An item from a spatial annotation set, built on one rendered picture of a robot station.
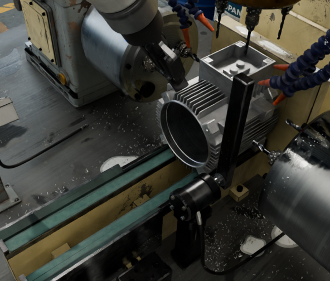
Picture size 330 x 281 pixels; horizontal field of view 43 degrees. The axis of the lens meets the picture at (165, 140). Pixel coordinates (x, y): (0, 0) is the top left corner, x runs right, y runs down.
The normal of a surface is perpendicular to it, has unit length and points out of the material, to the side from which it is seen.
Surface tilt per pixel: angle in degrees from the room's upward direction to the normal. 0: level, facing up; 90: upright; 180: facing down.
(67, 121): 0
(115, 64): 77
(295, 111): 90
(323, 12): 90
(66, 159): 0
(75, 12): 90
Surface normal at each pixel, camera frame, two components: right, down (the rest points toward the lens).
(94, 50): -0.76, 0.31
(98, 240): 0.04, -0.70
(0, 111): 0.54, 0.07
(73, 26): 0.63, 0.56
